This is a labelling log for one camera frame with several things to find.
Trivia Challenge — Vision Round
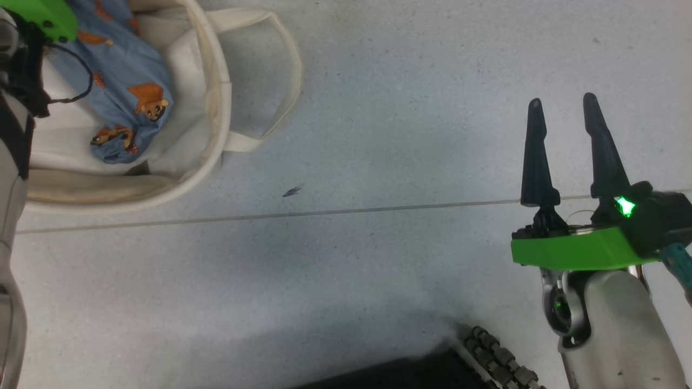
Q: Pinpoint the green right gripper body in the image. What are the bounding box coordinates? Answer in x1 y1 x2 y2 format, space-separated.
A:
510 207 659 271

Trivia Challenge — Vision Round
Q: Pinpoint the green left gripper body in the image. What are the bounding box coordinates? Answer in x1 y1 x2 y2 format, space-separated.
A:
0 0 79 44

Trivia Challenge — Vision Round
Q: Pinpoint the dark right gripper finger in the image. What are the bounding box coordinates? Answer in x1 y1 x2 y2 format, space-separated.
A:
520 98 561 208
583 92 631 199

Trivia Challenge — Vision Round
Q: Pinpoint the blue fox print garment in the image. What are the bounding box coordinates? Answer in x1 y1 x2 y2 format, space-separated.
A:
48 0 175 165

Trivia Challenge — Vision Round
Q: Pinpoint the cream fabric laundry basket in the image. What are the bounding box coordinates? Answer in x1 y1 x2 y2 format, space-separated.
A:
22 0 303 214

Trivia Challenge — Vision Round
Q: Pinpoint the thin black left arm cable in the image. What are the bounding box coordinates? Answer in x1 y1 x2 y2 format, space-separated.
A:
46 42 96 105

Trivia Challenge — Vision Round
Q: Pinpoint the teal cable connector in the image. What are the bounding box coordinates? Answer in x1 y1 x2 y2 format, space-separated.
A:
661 243 692 290

